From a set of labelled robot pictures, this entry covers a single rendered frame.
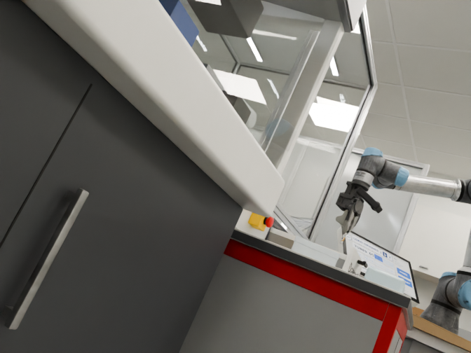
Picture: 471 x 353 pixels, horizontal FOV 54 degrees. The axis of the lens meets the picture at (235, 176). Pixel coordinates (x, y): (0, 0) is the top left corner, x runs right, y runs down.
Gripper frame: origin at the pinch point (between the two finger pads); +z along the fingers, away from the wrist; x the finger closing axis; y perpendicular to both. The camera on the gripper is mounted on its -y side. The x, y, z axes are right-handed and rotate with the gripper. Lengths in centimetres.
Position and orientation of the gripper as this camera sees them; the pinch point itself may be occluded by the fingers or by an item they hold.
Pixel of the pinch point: (347, 232)
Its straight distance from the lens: 181.2
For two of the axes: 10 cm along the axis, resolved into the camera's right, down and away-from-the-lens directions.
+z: -4.2, 8.8, -2.1
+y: -7.3, -1.9, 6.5
